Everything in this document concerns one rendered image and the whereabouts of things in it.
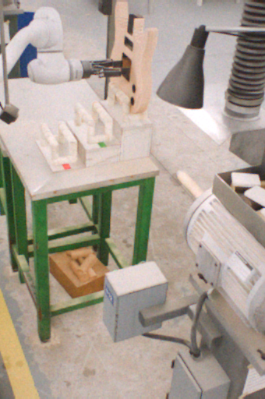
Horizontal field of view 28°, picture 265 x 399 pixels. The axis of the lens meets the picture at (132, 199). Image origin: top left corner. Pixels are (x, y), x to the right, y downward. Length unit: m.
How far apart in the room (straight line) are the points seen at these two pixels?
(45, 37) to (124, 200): 1.83
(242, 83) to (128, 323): 0.74
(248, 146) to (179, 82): 0.26
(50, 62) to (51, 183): 0.48
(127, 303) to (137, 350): 1.29
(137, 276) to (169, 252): 1.81
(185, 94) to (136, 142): 0.96
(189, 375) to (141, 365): 1.17
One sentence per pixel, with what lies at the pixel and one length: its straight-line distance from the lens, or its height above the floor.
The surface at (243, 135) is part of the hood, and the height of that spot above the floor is 1.52.
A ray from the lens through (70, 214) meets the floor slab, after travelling 3.59.
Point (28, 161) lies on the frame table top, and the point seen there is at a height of 0.93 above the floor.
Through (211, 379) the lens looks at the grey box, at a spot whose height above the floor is 0.93.
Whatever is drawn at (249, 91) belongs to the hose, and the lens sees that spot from 1.48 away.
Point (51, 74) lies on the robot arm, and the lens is 2.18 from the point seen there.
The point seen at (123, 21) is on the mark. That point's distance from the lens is 2.40.
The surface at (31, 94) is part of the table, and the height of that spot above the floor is 0.90.
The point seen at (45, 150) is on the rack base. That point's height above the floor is 0.94.
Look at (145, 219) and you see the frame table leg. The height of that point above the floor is 0.66.
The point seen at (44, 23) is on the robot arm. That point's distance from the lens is 2.16.
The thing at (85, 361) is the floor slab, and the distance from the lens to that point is 2.75.
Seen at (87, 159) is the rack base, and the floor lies 0.97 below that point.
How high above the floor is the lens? 2.18
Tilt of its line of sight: 36 degrees down
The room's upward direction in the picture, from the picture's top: 5 degrees clockwise
